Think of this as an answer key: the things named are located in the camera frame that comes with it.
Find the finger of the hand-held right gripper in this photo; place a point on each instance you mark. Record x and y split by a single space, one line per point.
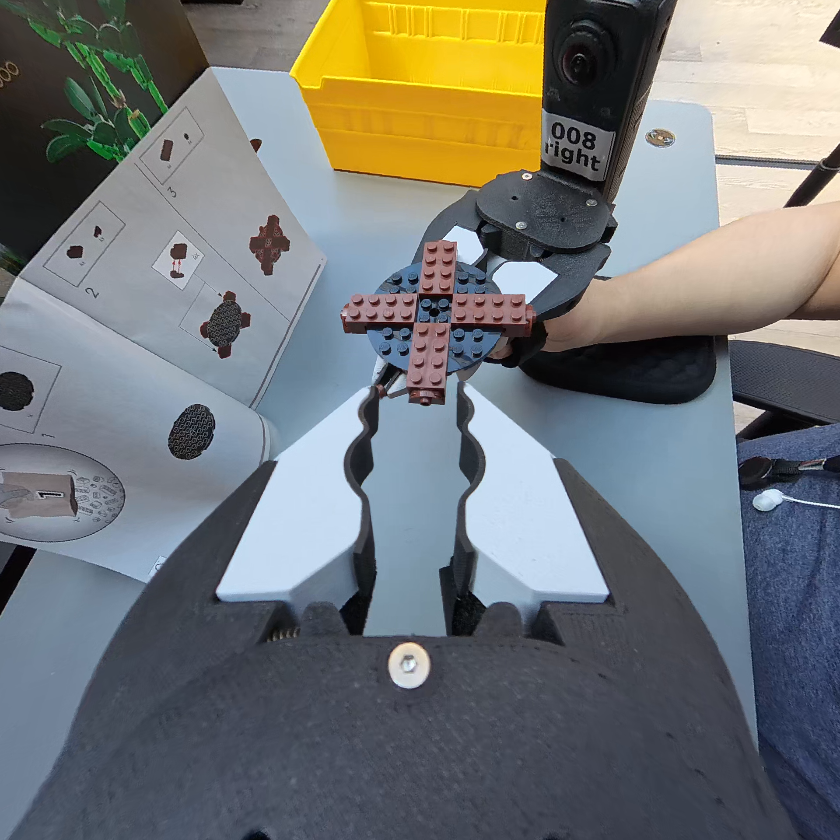
525 279
463 241

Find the black bamboo picture box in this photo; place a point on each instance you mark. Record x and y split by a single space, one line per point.
79 98

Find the person's blue clothing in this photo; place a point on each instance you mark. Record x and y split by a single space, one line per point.
800 623

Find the person's right hand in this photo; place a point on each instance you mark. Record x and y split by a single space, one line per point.
581 325

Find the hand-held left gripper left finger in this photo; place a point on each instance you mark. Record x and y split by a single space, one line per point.
289 525

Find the black textured wrist rest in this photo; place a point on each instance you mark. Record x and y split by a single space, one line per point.
643 374

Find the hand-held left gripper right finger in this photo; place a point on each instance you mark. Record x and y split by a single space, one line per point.
531 525

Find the yellow plastic bin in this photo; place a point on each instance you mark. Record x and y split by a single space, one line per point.
407 98

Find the grey desk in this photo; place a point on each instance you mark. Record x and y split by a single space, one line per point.
656 492

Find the grey instruction booklet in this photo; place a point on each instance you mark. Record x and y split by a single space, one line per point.
164 295

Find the brown cross brick model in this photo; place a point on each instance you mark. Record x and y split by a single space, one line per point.
433 308

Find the black round badge reel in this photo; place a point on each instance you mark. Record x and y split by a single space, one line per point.
754 470

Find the round metal desk fitting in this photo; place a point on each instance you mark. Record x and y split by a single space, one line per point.
659 138

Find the black tripod leg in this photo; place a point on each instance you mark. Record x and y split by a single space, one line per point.
814 176

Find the person's right forearm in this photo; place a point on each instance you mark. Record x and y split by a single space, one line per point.
722 275

